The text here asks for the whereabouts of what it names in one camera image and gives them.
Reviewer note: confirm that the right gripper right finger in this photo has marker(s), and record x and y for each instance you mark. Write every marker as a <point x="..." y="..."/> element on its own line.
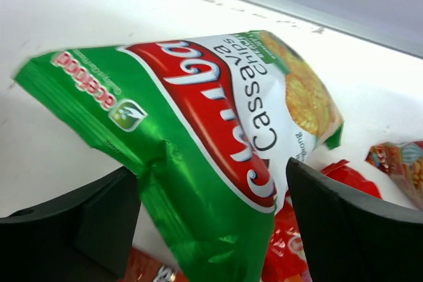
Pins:
<point x="349" y="235"/>

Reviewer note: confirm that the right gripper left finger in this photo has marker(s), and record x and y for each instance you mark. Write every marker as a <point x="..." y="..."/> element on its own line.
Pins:
<point x="83" y="235"/>

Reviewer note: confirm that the green snack bag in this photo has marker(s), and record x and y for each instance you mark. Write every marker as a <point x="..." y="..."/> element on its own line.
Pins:
<point x="206" y="124"/>

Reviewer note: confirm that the red Doritos chip bag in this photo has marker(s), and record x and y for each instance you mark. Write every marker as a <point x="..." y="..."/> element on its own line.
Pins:
<point x="142" y="267"/>

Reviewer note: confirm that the red patterned snack bag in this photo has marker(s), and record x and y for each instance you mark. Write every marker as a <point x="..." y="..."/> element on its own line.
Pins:
<point x="402" y="162"/>

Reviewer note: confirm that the red fruit gummies bag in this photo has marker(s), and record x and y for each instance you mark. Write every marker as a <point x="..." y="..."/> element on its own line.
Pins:
<point x="285" y="258"/>

